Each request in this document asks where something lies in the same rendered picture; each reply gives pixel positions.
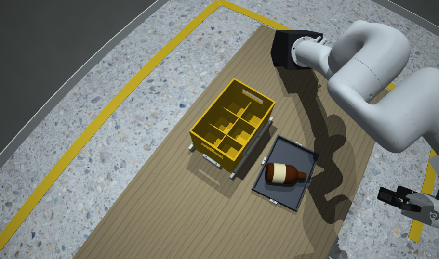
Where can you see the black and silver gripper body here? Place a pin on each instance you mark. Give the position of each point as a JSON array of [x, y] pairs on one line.
[[429, 209]]

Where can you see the yellow divided crate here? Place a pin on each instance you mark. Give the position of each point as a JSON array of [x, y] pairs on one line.
[[228, 128]]

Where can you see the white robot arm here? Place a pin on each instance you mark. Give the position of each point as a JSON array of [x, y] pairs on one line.
[[361, 64]]

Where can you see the brown bottle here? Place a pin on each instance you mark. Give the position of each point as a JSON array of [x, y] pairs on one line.
[[282, 173]]

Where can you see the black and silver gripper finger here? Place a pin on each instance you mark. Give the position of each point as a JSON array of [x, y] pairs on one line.
[[390, 197], [404, 191]]

